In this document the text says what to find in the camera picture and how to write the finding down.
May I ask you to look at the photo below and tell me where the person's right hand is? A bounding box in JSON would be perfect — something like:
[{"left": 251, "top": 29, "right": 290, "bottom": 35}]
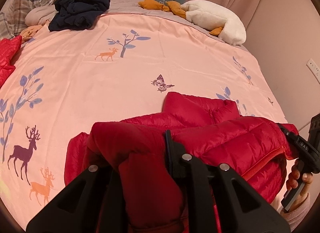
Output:
[{"left": 286, "top": 159, "right": 313, "bottom": 209}]

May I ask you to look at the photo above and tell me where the dark navy garment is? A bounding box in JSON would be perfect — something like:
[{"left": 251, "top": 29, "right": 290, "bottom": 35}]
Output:
[{"left": 48, "top": 0, "right": 111, "bottom": 32}]

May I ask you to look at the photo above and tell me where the grey folded blanket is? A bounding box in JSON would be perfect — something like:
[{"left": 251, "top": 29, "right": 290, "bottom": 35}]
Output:
[{"left": 25, "top": 5, "right": 57, "bottom": 26}]

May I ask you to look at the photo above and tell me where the folded red puffer jacket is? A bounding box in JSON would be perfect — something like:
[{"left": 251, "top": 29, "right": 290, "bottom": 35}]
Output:
[{"left": 0, "top": 35, "right": 22, "bottom": 87}]

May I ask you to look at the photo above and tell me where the pink deer print duvet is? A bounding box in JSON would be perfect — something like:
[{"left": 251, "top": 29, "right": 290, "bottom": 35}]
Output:
[{"left": 1, "top": 13, "right": 286, "bottom": 228}]

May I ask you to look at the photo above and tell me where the white wall socket strip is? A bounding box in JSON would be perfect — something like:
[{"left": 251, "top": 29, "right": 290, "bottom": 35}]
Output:
[{"left": 306, "top": 58, "right": 320, "bottom": 83}]

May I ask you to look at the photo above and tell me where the white goose plush toy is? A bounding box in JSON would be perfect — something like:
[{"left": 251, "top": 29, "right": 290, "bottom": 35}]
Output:
[{"left": 138, "top": 0, "right": 247, "bottom": 45}]

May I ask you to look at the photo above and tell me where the plaid pillow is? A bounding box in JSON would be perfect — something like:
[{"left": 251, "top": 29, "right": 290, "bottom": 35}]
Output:
[{"left": 1, "top": 0, "right": 56, "bottom": 39}]

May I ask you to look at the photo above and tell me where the red puffer jacket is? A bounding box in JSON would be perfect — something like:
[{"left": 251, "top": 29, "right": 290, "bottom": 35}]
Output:
[
  {"left": 0, "top": 35, "right": 22, "bottom": 87},
  {"left": 64, "top": 92, "right": 298, "bottom": 232}
]

